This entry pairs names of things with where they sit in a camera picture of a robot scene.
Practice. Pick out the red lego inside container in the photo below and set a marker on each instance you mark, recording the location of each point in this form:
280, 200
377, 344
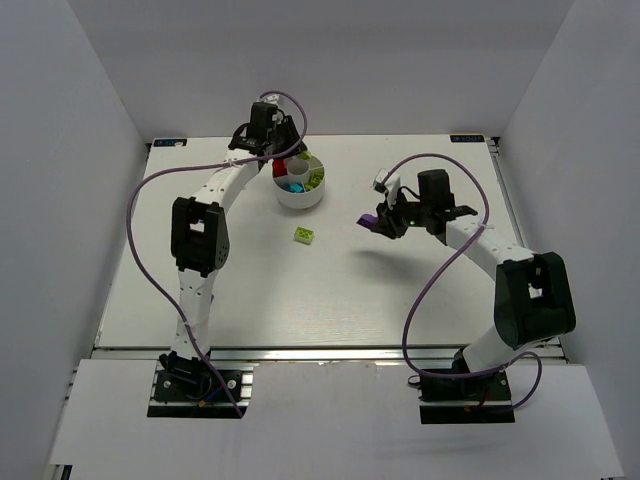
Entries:
279, 168

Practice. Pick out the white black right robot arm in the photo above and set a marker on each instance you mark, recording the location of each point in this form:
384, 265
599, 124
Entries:
469, 234

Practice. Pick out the teal lego brick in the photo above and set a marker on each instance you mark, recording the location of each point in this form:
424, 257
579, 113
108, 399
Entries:
296, 188

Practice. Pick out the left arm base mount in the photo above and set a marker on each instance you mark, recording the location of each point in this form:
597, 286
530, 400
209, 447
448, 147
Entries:
172, 397

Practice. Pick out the white round divided container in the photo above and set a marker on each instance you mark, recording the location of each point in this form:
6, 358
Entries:
299, 171

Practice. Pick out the light green upturned lego brick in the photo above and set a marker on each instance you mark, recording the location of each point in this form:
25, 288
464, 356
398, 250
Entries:
303, 235

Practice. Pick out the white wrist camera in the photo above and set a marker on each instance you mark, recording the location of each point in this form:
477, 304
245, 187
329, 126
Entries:
274, 99
388, 184

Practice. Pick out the purple half-round lego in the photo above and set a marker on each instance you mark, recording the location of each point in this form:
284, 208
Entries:
367, 221

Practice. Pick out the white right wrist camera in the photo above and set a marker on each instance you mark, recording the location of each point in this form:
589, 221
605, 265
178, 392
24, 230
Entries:
388, 184

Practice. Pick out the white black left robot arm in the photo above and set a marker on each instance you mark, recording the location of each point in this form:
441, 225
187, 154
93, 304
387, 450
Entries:
200, 241

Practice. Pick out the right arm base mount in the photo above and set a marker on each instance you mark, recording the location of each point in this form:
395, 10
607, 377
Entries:
472, 401

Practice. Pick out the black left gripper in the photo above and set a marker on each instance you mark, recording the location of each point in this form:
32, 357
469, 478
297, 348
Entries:
289, 138

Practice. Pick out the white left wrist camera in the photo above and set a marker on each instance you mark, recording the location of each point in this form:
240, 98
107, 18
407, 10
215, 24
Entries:
274, 99

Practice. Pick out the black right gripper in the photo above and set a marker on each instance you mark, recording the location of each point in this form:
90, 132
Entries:
391, 220

